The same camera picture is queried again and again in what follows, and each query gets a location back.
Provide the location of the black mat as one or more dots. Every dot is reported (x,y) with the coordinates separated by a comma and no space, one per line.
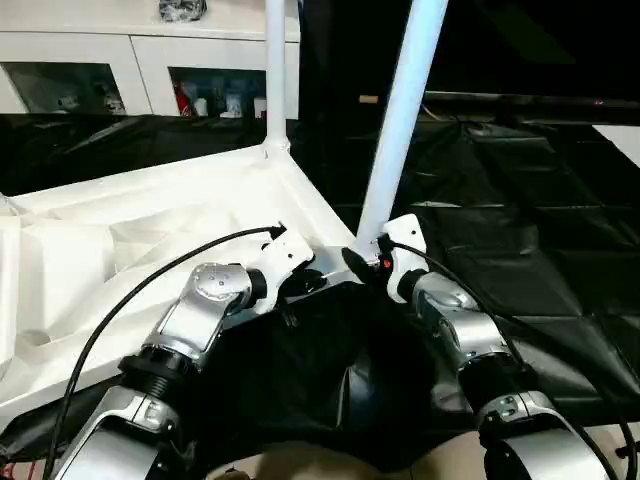
(525,250)

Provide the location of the large black case yellow label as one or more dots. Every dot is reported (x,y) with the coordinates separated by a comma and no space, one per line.
(340,50)

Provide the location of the grey metal bar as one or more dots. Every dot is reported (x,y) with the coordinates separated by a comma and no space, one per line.
(525,99)

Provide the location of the red bottle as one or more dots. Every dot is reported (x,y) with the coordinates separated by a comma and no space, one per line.
(185,99)

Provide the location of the white flat panel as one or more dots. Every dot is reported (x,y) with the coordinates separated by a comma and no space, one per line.
(622,144)

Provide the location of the white cabinet with glass doors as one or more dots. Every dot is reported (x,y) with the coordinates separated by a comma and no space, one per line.
(150,45)

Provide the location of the thin black rod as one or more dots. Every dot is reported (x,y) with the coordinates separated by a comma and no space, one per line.
(623,451)

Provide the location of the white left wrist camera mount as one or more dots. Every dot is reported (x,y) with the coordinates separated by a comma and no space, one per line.
(285,255)

